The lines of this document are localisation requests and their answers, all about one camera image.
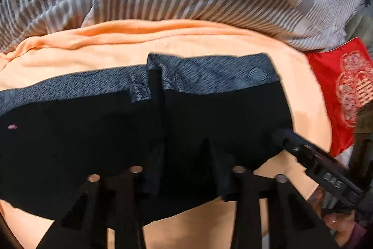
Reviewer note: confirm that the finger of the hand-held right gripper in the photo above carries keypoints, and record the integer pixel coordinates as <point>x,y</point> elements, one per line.
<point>294,144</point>

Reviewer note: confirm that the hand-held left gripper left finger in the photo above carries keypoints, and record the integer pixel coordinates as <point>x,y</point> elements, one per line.
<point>131,187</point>

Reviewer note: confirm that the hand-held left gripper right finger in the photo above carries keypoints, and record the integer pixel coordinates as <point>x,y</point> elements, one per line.
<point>244,187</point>

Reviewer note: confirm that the black pants with blue-grey trim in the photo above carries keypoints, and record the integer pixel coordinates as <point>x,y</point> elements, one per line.
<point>87,135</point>

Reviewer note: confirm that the person's right forearm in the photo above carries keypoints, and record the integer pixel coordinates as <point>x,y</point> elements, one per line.
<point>360,236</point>

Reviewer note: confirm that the person's right hand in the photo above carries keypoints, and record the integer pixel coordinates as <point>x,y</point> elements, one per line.
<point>335,222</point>

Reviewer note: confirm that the dark olive cloth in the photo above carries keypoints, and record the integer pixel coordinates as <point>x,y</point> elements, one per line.
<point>362,149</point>

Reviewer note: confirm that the red embroidered cushion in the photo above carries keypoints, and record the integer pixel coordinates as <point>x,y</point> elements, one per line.
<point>329,68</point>

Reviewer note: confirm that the grey green cloth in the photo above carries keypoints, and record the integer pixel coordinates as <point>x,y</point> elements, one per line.
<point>360,30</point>

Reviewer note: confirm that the peach blanket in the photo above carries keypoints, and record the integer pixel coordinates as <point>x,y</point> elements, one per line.
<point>204,39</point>

